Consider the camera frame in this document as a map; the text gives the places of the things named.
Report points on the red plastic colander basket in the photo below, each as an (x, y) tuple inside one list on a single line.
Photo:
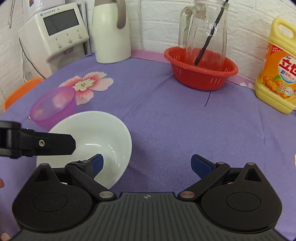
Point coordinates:
[(196, 77)]

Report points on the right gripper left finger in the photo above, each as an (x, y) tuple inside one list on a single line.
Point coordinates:
[(82, 174)]

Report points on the yellow dish soap bottle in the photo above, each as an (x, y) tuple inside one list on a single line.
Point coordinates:
[(275, 84)]

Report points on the purple floral tablecloth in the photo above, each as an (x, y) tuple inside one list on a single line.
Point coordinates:
[(170, 122)]

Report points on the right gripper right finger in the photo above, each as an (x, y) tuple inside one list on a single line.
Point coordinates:
[(211, 175)]

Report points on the white ceramic bowl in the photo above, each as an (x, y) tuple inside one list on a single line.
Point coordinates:
[(95, 132)]

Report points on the person's left hand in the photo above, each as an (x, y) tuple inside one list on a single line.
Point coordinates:
[(1, 183)]

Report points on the white thermos kettle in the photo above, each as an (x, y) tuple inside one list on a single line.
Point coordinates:
[(111, 32)]

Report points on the purple plastic bowl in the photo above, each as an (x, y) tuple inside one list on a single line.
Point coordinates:
[(53, 107)]

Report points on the clear glass pitcher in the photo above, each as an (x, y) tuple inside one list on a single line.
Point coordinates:
[(188, 36)]

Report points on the white water dispenser machine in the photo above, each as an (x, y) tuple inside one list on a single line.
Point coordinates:
[(54, 38)]

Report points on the black stirring stick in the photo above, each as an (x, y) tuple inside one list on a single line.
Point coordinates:
[(212, 28)]

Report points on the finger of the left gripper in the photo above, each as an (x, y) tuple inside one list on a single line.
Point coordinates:
[(34, 143)]

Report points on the orange plastic basin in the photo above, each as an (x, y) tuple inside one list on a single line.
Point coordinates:
[(21, 91)]

